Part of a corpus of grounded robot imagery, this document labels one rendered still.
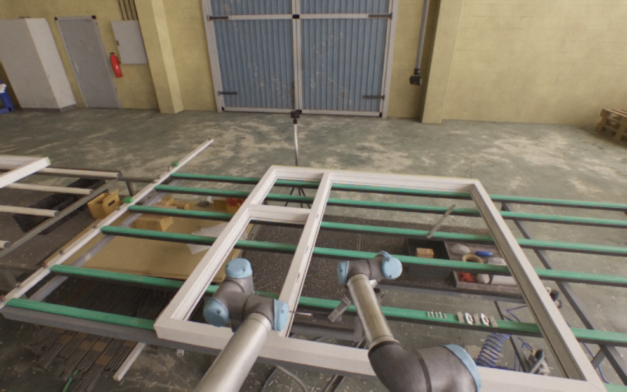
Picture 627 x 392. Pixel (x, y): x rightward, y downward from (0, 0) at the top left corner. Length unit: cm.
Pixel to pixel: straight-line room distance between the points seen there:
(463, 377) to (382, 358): 19
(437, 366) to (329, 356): 39
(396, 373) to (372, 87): 668
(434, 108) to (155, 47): 612
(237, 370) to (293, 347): 46
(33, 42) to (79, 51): 86
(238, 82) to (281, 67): 110
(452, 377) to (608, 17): 787
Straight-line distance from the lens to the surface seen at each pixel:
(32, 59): 1027
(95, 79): 992
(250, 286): 100
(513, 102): 795
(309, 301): 138
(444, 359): 92
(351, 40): 714
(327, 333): 167
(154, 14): 815
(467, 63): 749
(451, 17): 693
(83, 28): 977
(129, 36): 877
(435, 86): 701
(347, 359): 115
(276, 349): 119
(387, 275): 113
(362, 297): 102
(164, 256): 216
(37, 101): 1064
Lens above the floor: 189
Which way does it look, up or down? 29 degrees down
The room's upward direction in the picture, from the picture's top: straight up
